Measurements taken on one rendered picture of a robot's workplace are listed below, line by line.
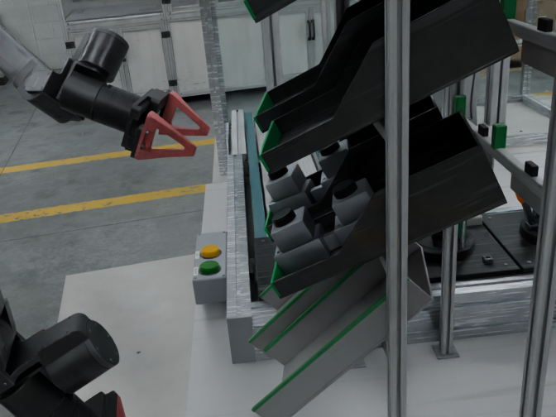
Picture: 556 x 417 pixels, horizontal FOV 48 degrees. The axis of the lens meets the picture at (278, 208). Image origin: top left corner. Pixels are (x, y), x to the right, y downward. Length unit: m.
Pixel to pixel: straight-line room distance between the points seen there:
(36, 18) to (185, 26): 3.28
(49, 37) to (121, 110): 8.37
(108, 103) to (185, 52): 5.54
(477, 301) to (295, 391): 0.50
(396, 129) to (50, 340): 0.42
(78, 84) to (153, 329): 0.59
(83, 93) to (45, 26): 8.33
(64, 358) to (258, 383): 0.51
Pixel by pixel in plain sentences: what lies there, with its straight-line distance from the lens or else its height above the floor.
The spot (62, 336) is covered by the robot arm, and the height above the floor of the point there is 1.22.
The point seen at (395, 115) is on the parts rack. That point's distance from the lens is 0.63.
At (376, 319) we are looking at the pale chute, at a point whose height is 1.16.
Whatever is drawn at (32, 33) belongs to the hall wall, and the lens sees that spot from 9.29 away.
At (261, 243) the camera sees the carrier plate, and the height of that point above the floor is 0.97.
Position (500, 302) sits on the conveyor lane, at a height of 0.93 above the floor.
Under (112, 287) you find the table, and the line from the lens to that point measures 1.52.
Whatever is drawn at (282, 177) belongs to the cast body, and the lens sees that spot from 0.90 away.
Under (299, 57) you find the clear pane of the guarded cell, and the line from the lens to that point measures 2.51.
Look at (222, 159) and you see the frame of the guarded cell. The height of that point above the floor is 0.91.
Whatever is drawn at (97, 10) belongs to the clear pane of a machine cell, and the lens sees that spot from 6.39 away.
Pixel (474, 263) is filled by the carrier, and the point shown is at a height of 0.97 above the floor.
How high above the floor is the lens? 1.60
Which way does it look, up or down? 24 degrees down
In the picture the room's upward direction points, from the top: 5 degrees counter-clockwise
